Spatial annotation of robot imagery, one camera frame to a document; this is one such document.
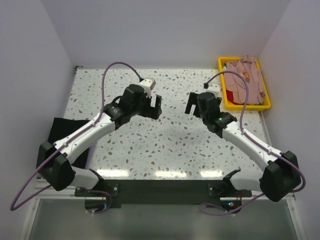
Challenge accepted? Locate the pink t shirt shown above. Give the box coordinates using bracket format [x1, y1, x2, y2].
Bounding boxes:
[223, 55, 266, 105]

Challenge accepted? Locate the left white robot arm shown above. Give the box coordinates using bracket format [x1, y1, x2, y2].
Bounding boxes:
[36, 84, 162, 191]

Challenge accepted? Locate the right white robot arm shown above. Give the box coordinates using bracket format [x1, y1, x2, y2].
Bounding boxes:
[185, 92, 306, 202]

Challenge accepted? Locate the red t shirt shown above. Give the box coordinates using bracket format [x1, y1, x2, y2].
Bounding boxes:
[226, 90, 236, 104]

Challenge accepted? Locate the yellow plastic bin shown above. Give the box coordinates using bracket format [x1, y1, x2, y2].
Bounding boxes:
[218, 55, 271, 111]

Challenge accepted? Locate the purple folded t shirt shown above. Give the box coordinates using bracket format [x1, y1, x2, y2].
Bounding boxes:
[85, 146, 95, 169]

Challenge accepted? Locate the black folded t shirt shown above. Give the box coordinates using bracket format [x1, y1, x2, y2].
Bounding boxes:
[36, 117, 89, 169]

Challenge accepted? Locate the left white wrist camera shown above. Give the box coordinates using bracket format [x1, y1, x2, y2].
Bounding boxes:
[138, 78, 156, 95]

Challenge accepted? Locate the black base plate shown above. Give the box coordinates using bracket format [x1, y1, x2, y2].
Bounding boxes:
[75, 179, 252, 210]

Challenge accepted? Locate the aluminium rail frame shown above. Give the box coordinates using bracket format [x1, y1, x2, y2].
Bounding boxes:
[18, 178, 76, 240]

